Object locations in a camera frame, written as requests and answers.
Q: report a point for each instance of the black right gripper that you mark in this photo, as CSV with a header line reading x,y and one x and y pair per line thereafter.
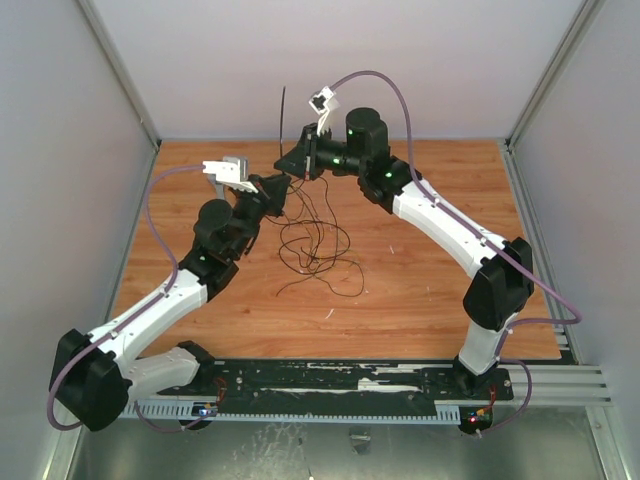
x,y
308,153

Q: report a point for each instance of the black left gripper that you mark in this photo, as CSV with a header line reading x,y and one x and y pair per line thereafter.
x,y
272,192

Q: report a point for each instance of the black zip tie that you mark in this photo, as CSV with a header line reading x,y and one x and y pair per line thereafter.
x,y
281,121

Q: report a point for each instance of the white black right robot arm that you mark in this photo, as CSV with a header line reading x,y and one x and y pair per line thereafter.
x,y
498,291

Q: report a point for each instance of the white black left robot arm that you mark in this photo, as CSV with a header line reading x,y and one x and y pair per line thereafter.
x,y
96,375

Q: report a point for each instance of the silver adjustable wrench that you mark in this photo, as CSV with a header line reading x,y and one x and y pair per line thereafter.
x,y
219,188

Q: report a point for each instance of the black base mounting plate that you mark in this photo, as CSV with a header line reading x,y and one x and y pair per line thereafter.
x,y
342,388

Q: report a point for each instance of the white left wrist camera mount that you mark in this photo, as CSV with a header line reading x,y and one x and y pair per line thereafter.
x,y
231,171

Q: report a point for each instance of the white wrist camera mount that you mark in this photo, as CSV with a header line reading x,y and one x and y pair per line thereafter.
x,y
324,103
231,171

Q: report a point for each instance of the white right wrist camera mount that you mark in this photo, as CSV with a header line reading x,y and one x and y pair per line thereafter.
x,y
324,103

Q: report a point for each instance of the aluminium frame rail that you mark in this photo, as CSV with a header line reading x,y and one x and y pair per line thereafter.
x,y
568,381

